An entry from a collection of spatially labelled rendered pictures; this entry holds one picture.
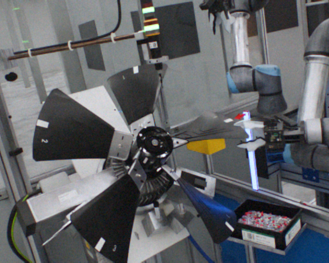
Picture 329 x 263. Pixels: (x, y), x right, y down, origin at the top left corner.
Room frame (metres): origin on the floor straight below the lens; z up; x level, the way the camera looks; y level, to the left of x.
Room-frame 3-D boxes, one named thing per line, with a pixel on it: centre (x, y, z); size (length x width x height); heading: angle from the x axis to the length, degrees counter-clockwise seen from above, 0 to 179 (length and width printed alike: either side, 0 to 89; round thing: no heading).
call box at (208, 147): (1.64, -0.18, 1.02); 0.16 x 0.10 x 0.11; 32
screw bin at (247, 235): (1.16, -0.28, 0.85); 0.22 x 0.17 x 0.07; 46
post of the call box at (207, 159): (1.64, -0.18, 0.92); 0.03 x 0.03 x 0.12; 32
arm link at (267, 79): (1.88, -0.56, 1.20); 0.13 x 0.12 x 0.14; 66
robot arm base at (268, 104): (1.88, -0.57, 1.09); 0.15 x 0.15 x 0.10
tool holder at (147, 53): (1.20, -0.01, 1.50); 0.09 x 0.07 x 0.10; 67
